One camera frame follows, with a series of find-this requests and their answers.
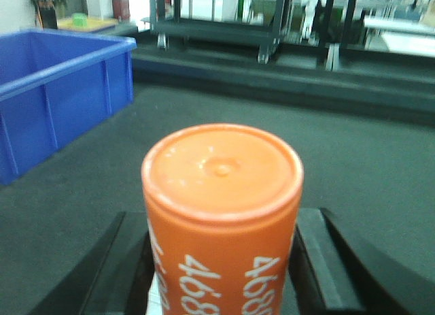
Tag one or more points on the small green box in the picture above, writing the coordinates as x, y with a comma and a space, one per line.
79, 20

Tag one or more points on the orange capacitor with white numbers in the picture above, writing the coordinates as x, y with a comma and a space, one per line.
221, 202

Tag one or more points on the grey metal cart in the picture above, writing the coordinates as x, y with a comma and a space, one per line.
262, 24

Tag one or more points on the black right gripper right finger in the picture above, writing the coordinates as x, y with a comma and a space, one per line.
335, 270

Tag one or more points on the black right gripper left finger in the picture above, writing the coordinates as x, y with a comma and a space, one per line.
114, 277

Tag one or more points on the blue bin on conveyor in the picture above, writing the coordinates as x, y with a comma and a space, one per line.
55, 86

